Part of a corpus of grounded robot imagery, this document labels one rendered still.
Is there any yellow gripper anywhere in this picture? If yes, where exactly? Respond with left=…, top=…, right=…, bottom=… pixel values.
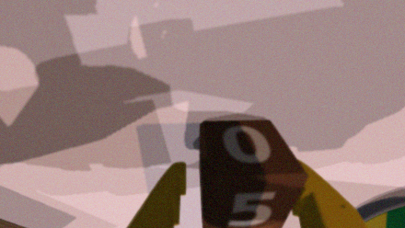
left=127, top=159, right=368, bottom=228

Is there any green and yellow drink can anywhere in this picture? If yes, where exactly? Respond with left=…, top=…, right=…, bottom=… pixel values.
left=358, top=196, right=405, bottom=228

